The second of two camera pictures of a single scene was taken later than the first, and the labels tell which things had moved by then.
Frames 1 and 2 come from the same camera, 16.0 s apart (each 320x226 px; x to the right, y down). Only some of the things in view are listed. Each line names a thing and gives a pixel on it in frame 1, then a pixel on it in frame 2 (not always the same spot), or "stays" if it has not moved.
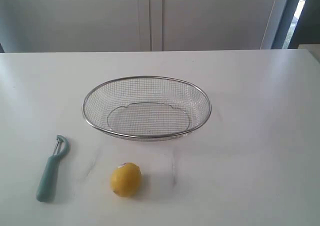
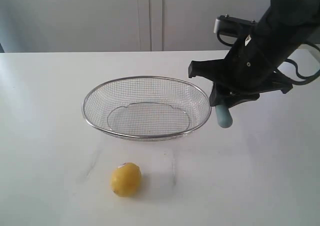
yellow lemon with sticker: x=126 y=180 stays
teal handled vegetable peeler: x=46 y=191 → x=224 y=116
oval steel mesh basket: x=145 y=108 stays
